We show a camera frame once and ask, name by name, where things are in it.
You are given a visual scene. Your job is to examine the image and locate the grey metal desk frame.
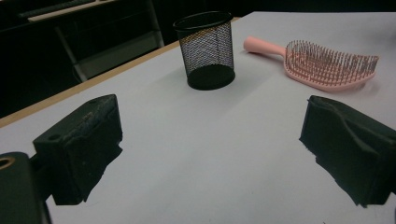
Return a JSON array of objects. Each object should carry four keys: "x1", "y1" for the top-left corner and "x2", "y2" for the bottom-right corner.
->
[{"x1": 27, "y1": 0, "x2": 165, "y2": 82}]

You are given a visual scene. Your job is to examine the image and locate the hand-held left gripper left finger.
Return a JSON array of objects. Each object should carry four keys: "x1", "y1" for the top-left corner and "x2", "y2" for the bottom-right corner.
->
[{"x1": 32, "y1": 93, "x2": 124, "y2": 206}]

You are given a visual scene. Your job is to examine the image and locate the white table sheet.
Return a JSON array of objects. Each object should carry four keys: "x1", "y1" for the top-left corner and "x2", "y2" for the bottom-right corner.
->
[{"x1": 0, "y1": 11, "x2": 396, "y2": 224}]

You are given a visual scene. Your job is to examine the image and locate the pink hairbrush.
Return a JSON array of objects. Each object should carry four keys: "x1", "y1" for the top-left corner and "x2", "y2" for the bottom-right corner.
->
[{"x1": 243, "y1": 35, "x2": 380, "y2": 93}]

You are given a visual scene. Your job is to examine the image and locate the black mesh pen cup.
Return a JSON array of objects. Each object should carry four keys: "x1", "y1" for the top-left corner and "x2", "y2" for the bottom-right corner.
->
[{"x1": 173, "y1": 10, "x2": 236, "y2": 91}]

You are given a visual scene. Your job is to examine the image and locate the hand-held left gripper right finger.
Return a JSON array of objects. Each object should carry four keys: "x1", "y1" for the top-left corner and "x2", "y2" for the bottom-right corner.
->
[{"x1": 299, "y1": 95, "x2": 396, "y2": 208}]

